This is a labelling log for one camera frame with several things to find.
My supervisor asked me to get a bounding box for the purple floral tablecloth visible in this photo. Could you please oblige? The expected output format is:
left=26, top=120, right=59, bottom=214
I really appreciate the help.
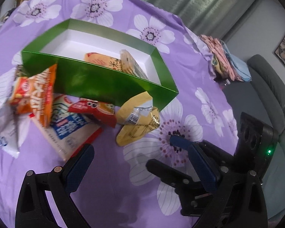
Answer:
left=0, top=0, right=238, bottom=227

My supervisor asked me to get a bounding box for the red snack packet with eyes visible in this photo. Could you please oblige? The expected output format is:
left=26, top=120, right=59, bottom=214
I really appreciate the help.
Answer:
left=68, top=98, right=117, bottom=128

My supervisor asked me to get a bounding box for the orange sunflower seed bag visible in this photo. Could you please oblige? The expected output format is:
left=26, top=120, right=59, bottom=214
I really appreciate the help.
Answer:
left=9, top=64, right=58, bottom=128

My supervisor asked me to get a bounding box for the green cardboard box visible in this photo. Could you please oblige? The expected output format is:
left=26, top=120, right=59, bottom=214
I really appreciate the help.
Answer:
left=21, top=19, right=179, bottom=110

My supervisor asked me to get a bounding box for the pink patterned folded cloth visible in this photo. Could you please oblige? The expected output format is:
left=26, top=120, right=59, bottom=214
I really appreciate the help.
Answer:
left=200, top=35, right=252, bottom=82

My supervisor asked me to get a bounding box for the white peanut snack bag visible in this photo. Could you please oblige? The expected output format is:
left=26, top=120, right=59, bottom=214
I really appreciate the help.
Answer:
left=0, top=98, right=19, bottom=158

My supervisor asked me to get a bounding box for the white blue red snack bag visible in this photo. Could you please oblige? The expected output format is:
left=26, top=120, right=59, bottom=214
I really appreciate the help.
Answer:
left=30, top=94, right=102, bottom=162

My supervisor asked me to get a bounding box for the cracker pack with label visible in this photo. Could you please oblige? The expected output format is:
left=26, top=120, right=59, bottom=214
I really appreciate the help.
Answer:
left=120, top=49, right=149, bottom=80

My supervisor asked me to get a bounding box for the grey green sofa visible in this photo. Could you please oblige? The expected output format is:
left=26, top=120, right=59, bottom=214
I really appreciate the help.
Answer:
left=223, top=55, right=285, bottom=222

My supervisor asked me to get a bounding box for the orange rice cake packet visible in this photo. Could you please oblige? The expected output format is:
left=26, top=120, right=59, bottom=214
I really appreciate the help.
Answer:
left=84, top=52, right=122, bottom=72

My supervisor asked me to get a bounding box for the yellow snack bag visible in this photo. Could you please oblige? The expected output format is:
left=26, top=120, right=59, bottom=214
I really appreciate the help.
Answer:
left=116, top=92, right=160, bottom=147

